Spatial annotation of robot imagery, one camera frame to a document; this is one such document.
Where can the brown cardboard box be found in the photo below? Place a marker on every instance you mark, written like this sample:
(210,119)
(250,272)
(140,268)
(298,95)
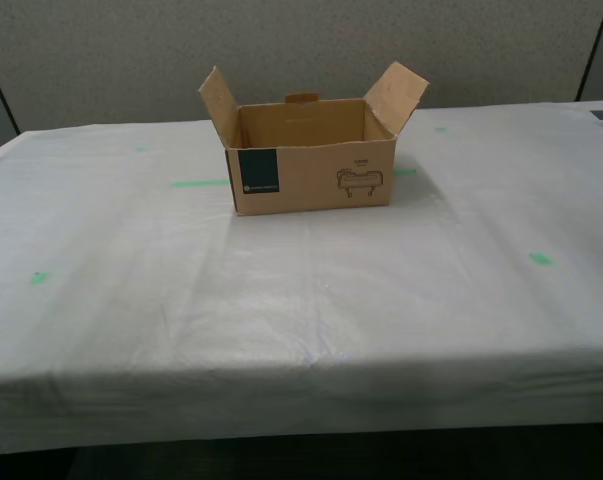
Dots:
(311,175)

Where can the white table cover cloth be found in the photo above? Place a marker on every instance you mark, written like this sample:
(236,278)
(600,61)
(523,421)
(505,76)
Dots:
(301,300)

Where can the dark partition frame post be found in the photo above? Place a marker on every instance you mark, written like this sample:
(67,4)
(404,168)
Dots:
(595,50)

